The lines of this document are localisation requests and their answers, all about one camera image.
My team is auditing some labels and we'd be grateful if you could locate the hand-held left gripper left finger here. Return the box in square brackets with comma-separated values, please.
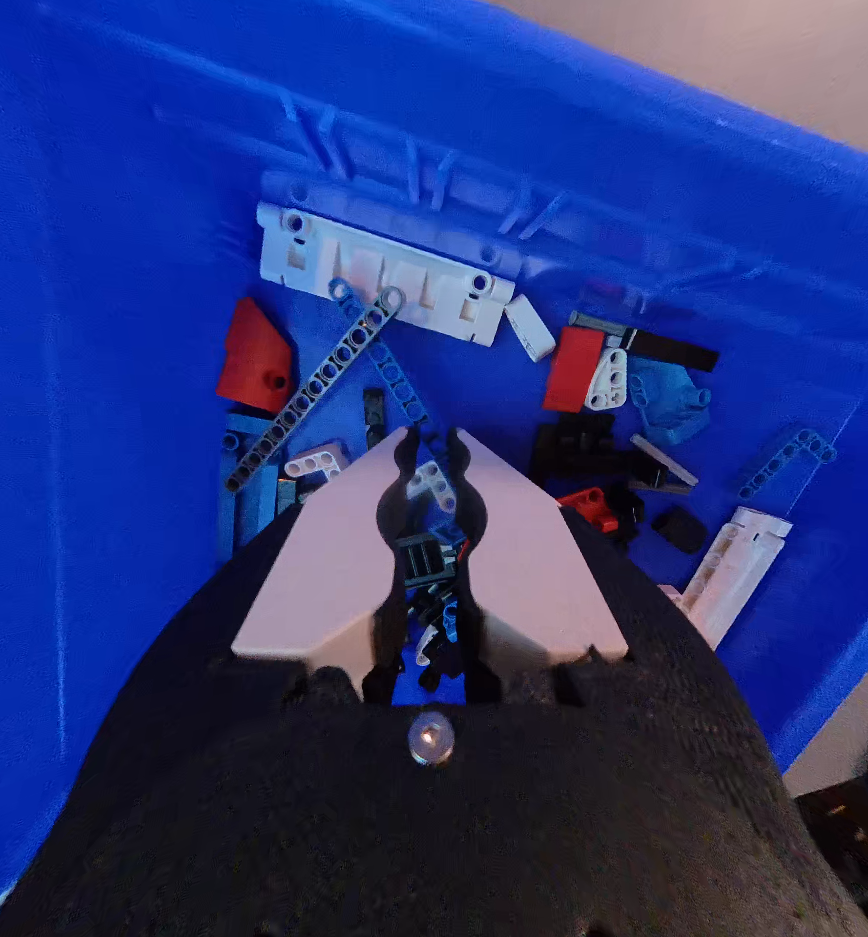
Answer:
[230, 428, 420, 702]

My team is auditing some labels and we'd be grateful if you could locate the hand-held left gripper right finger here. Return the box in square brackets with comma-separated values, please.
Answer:
[445, 428, 630, 702]

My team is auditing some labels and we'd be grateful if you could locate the long blue lego beam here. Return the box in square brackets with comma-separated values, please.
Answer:
[329, 278, 431, 433]

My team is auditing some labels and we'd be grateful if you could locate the blue storage bin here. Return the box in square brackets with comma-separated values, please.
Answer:
[0, 0, 868, 901]

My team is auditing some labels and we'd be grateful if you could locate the red lego arch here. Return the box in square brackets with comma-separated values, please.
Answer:
[557, 487, 620, 534]

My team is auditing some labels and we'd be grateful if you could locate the white angled lego beam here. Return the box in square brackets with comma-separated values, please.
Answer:
[284, 443, 351, 480]

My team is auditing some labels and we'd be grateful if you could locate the blue lego panel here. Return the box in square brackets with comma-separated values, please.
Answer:
[218, 413, 281, 550]

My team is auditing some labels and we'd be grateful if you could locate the black curved lego slope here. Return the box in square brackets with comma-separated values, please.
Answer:
[651, 507, 709, 553]

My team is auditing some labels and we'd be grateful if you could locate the small white holed lego beam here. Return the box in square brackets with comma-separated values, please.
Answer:
[405, 460, 458, 513]

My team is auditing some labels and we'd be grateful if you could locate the light grey lego axle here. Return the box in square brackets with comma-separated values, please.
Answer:
[630, 433, 699, 488]

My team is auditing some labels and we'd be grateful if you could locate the long grey lego beam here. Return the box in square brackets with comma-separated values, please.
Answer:
[225, 287, 406, 493]

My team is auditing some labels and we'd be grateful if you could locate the long white lego panel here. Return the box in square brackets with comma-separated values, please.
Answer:
[657, 507, 794, 651]

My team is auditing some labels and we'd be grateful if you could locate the white triangular lego beam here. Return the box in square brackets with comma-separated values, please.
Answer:
[584, 347, 629, 411]

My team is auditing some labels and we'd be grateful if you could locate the red flat lego panel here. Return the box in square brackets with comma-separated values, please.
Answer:
[542, 326, 605, 414]

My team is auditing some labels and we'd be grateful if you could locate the light blue lego wheel arch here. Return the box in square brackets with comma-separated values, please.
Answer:
[628, 356, 713, 448]

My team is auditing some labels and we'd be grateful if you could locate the red angled lego panel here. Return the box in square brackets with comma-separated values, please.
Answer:
[216, 296, 294, 414]

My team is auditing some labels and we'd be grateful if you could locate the small white lego slope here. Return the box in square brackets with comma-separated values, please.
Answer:
[503, 294, 557, 363]

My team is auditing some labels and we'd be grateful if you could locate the long black lego beam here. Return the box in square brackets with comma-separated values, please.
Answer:
[569, 311, 721, 373]

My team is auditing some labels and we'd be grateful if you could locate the blue angled lego beam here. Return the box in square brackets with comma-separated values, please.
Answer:
[738, 428, 838, 502]

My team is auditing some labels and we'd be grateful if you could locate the large white lego panel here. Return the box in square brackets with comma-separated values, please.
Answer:
[257, 201, 516, 346]

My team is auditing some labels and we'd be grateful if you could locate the heap of small dark parts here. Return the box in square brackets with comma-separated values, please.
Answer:
[396, 523, 472, 693]

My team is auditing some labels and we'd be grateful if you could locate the black lego frame block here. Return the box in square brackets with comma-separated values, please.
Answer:
[529, 413, 669, 493]

